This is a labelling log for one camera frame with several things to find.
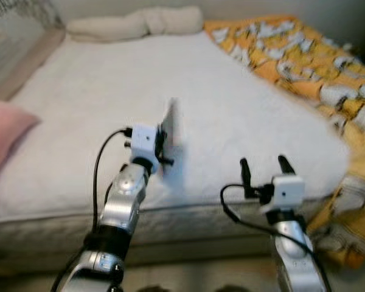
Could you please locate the beige bolster pillow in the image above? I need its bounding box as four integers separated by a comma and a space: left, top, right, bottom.
66, 13, 150, 43
143, 6, 204, 36

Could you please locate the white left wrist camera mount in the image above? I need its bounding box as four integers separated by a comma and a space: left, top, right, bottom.
130, 125, 161, 162

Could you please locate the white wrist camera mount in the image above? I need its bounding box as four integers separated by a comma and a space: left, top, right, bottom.
130, 125, 161, 162
269, 175, 305, 210

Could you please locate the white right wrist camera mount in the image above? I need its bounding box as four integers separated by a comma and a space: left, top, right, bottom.
269, 175, 305, 210

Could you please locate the white quilted mattress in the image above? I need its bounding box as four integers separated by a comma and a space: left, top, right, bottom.
0, 30, 353, 244

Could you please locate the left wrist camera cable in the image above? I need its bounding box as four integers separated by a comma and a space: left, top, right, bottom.
92, 128, 133, 232

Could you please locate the pink pillow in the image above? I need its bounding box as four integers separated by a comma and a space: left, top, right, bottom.
0, 100, 40, 183

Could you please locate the orange cartoon print blanket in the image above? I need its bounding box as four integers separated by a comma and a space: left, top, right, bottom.
204, 17, 365, 268

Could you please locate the dark green red book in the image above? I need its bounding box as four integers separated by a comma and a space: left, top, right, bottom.
160, 97, 183, 177

